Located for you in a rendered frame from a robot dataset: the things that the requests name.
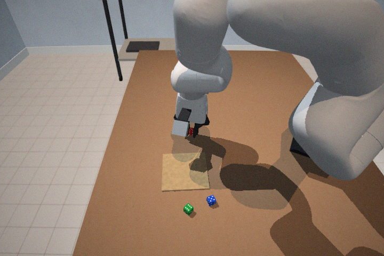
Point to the beige flat mat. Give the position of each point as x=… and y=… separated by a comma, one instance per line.
x=184, y=171

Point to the blue die with white pips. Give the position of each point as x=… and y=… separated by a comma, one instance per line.
x=211, y=200

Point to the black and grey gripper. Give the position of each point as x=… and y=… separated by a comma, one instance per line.
x=199, y=111

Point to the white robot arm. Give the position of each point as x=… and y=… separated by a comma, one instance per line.
x=344, y=41

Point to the green die with white pips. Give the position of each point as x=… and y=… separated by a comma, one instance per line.
x=188, y=209

